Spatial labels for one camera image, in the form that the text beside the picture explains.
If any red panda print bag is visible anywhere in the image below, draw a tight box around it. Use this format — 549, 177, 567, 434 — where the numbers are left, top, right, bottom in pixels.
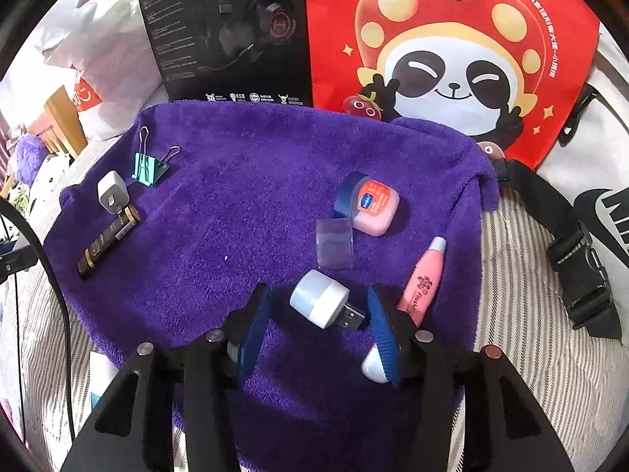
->
302, 0, 601, 168

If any teal binder clip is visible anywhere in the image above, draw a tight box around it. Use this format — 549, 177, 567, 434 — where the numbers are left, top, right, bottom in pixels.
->
130, 126, 182, 188

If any white plastic bag red logo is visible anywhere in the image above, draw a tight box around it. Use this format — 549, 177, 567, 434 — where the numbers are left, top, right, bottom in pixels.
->
0, 0, 168, 141

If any white usb light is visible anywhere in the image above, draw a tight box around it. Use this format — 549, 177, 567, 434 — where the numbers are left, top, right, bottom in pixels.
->
289, 269, 368, 330

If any white bag black logo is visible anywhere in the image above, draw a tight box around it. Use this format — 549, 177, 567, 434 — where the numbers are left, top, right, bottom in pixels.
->
535, 22, 629, 350

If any white spotted cloth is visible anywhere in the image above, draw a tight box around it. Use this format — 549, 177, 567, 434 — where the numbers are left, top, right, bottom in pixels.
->
27, 152, 74, 210

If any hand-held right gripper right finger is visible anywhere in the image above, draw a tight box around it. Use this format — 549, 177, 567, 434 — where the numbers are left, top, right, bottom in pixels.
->
366, 285, 576, 472

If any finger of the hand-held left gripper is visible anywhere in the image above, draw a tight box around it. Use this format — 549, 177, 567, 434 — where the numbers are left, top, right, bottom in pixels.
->
0, 246, 41, 283

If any black strap with buckle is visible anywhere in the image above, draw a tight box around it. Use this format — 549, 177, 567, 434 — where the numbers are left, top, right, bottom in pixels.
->
494, 157, 625, 340

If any small clear plastic bag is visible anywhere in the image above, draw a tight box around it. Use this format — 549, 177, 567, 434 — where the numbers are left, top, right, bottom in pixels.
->
317, 219, 355, 270

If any white charger adapter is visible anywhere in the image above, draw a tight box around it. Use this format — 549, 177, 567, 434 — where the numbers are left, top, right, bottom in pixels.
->
97, 171, 129, 216

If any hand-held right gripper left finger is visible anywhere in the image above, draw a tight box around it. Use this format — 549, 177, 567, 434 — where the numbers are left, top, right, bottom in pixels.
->
59, 282, 271, 472

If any purple plush toy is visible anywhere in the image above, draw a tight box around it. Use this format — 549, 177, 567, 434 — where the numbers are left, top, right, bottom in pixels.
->
12, 135, 47, 188

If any pink tube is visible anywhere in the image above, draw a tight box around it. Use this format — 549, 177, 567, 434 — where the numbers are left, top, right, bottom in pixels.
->
361, 236, 449, 384

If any black cable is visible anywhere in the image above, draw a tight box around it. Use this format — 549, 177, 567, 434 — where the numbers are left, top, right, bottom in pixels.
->
0, 199, 79, 438

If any wooden chair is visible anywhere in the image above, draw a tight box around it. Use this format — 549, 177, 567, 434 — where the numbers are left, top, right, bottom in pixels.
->
29, 86, 89, 160

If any white blue tube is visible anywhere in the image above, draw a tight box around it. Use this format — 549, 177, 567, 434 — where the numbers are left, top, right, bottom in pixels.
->
88, 351, 121, 411

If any purple towel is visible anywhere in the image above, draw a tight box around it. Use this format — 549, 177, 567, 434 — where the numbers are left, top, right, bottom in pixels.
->
44, 100, 499, 472

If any black headset box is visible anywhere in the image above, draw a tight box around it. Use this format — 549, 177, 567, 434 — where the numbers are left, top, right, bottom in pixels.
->
134, 0, 315, 106

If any pink lip balm jar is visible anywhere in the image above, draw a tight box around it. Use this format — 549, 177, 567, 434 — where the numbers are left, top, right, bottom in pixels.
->
334, 172, 401, 238

